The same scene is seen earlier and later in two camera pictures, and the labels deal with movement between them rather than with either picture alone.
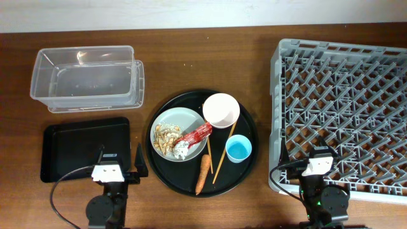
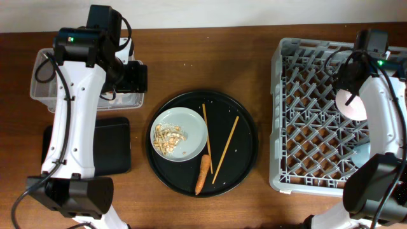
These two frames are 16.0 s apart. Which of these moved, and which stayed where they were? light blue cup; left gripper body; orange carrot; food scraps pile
Moved: left gripper body; light blue cup
Stayed: food scraps pile; orange carrot
